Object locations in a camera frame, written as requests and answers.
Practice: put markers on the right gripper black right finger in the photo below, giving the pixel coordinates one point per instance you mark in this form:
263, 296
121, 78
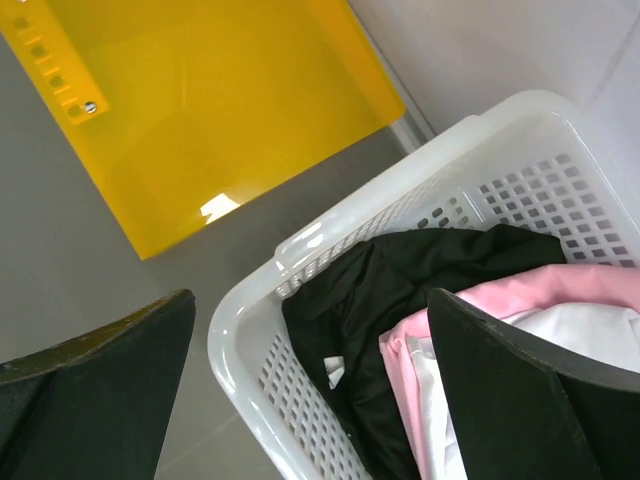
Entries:
525, 408

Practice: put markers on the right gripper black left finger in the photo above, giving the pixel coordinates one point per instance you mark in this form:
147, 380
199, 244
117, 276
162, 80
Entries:
97, 406

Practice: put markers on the pink t shirt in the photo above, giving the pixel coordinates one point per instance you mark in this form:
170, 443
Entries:
540, 288

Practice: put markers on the black t shirt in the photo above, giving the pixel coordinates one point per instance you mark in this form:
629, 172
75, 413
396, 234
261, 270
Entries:
334, 321

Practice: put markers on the white plastic laundry basket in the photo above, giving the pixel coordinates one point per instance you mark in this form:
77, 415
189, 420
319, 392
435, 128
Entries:
534, 160

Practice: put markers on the yellow plastic folder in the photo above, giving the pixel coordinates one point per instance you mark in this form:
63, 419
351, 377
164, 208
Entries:
181, 111

